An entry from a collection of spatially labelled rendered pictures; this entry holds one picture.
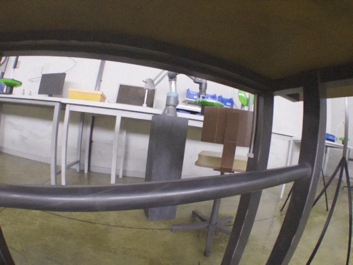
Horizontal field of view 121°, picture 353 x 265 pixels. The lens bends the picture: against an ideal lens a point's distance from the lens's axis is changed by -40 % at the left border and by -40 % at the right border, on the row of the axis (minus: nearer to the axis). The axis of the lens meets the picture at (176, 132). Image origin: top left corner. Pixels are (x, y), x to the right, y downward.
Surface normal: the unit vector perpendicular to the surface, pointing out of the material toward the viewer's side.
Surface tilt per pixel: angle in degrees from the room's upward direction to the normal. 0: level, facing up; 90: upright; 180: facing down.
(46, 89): 90
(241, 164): 90
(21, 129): 90
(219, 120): 90
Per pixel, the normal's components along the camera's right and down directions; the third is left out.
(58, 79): -0.01, 0.00
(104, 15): -0.12, 0.99
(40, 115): 0.22, 0.03
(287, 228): -0.95, -0.12
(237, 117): -0.24, 0.02
